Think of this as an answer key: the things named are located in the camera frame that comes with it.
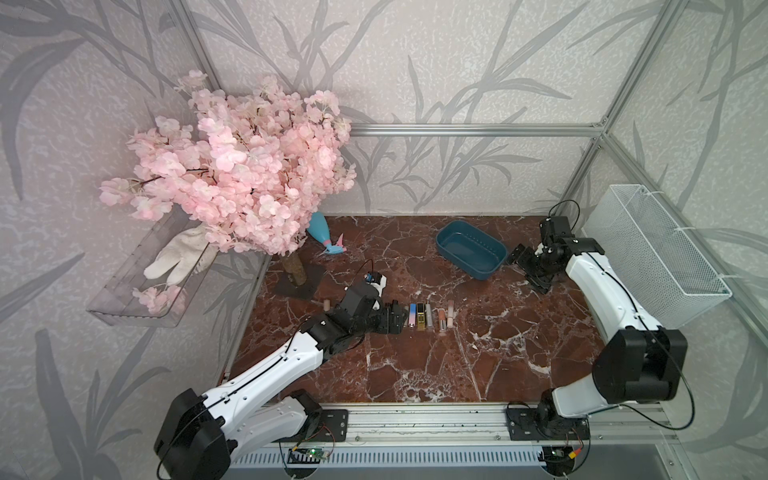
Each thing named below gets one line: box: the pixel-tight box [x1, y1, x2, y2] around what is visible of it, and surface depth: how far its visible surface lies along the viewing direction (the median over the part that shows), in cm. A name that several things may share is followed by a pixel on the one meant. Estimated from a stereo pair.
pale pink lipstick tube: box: [447, 300, 454, 328], surface depth 95 cm
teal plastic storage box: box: [435, 220, 508, 281], surface depth 113 cm
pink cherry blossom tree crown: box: [98, 72, 356, 255], surface depth 59 cm
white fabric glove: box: [144, 226, 219, 286], surface depth 67 cm
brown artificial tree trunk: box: [282, 253, 307, 286], surface depth 96 cm
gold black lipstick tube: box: [417, 303, 426, 331], surface depth 94 cm
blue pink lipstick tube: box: [409, 303, 417, 327], surface depth 93 cm
